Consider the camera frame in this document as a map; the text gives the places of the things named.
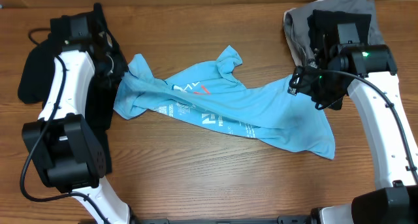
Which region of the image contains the light blue printed t-shirt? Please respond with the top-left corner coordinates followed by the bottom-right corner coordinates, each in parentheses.
top-left (114, 46), bottom-right (336, 159)

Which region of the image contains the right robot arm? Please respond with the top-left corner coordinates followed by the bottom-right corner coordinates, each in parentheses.
top-left (288, 23), bottom-right (417, 223)

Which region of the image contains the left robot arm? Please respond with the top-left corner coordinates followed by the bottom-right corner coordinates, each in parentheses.
top-left (20, 9), bottom-right (138, 223)

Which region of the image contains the folded beige garment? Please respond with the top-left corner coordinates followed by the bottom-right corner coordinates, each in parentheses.
top-left (283, 0), bottom-right (324, 66)

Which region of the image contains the folded black garment with tag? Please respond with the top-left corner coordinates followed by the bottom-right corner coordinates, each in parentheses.
top-left (307, 10), bottom-right (372, 52)

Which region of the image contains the black garment on left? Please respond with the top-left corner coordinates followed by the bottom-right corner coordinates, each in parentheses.
top-left (18, 3), bottom-right (118, 174)

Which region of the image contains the folded grey garment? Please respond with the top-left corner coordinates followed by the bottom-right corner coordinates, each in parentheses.
top-left (284, 0), bottom-right (385, 66)

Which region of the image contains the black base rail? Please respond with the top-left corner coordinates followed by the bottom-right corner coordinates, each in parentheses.
top-left (130, 216), bottom-right (317, 224)

